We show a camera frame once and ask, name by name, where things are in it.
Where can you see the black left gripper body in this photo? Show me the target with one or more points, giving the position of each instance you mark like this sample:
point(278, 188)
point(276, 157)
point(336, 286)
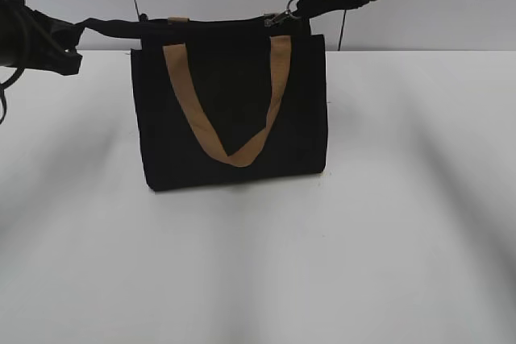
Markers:
point(19, 36)

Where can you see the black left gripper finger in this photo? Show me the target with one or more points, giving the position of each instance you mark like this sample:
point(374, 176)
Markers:
point(67, 35)
point(60, 62)

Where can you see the silver zipper pull clasp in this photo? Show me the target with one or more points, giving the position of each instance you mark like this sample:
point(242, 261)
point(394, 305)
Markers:
point(289, 13)

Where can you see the black tote bag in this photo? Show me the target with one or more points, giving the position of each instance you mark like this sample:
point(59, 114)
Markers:
point(230, 68)

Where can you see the tan front bag handle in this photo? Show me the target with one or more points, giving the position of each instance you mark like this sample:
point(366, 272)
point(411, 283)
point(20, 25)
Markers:
point(176, 59)

